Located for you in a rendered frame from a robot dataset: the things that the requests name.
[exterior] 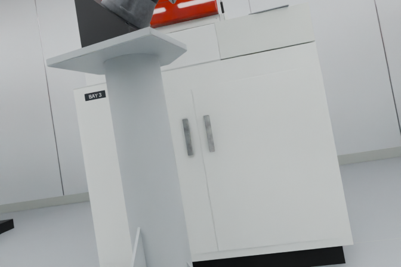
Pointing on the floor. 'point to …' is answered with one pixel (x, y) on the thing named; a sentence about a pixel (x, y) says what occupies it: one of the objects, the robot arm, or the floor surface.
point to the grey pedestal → (141, 139)
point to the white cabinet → (234, 163)
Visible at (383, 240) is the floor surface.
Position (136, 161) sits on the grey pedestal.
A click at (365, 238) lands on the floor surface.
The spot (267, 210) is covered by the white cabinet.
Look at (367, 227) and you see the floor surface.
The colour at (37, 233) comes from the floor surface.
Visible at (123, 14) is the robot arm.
